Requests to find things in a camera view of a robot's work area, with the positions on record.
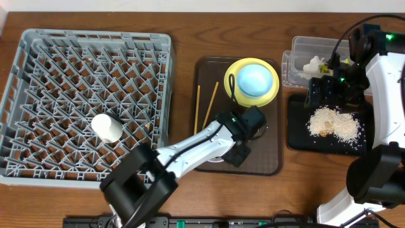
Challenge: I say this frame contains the black rectangular tray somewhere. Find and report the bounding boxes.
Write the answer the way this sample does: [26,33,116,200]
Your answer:
[287,94,374,156]

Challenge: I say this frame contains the clear plastic bin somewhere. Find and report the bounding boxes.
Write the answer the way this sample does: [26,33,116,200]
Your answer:
[281,35,374,96]

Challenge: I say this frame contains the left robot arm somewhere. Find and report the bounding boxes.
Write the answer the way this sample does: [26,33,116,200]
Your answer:
[100,106,266,227]

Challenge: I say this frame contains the left wooden chopstick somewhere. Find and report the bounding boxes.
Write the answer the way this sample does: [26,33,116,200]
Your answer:
[194,85,201,135]

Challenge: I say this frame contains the pink bowl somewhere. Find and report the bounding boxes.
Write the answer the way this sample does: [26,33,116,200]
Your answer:
[208,157,223,163]

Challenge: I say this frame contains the white tissue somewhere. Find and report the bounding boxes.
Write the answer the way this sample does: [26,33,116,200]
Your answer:
[303,56,325,73]

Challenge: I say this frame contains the white cup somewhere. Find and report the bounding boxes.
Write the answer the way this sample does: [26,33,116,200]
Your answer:
[91,114,123,143]

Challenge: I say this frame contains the dark brown serving tray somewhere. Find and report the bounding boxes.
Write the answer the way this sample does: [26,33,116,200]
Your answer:
[194,56,284,176]

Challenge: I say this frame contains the green orange snack wrapper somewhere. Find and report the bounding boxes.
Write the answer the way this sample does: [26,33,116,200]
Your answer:
[319,63,331,75]

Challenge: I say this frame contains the wooden chopstick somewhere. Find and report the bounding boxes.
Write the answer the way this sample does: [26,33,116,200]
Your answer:
[194,85,201,135]
[202,81,219,129]

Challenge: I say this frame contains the light blue bowl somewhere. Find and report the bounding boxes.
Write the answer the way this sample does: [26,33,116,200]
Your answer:
[237,65,273,98]

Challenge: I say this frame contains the right wooden chopstick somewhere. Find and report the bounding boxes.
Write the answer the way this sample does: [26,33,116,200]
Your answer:
[202,81,219,129]

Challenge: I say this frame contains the yellow round plate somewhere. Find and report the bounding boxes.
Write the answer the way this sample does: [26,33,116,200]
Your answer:
[223,58,280,108]

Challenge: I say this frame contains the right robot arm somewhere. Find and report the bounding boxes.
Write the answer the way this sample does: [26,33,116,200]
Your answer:
[305,22,404,227]

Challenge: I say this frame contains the grey plastic dish rack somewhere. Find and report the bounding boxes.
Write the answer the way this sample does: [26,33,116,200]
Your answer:
[1,28,175,189]

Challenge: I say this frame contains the rice food scraps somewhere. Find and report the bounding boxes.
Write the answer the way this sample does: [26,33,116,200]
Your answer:
[306,106,363,146]

